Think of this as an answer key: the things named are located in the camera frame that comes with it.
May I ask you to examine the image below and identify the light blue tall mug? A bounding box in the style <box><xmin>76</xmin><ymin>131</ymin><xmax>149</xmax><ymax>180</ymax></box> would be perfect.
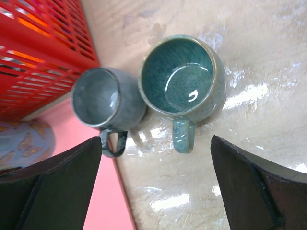
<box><xmin>0</xmin><ymin>121</ymin><xmax>55</xmax><ymax>170</ymax></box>

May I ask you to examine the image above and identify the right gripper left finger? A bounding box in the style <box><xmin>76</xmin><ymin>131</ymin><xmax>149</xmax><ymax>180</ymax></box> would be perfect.
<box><xmin>0</xmin><ymin>137</ymin><xmax>102</xmax><ymax>230</ymax></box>

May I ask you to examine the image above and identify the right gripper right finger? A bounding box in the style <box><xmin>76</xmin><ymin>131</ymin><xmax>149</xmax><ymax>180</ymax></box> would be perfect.
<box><xmin>211</xmin><ymin>136</ymin><xmax>307</xmax><ymax>230</ymax></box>

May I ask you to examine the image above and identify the grey blue mug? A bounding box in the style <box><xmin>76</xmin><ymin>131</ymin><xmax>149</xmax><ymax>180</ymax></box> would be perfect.
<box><xmin>71</xmin><ymin>68</ymin><xmax>146</xmax><ymax>158</ymax></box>

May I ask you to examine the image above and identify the pink plastic tray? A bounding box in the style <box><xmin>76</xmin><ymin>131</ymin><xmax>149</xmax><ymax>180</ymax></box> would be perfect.
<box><xmin>25</xmin><ymin>99</ymin><xmax>136</xmax><ymax>230</ymax></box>

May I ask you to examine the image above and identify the teal green mug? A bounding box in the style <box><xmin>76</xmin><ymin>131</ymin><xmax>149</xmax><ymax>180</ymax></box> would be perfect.
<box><xmin>138</xmin><ymin>34</ymin><xmax>226</xmax><ymax>153</ymax></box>

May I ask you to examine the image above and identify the red plastic shopping basket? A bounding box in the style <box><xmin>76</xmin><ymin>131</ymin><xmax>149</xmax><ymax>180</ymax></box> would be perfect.
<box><xmin>0</xmin><ymin>0</ymin><xmax>99</xmax><ymax>121</ymax></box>

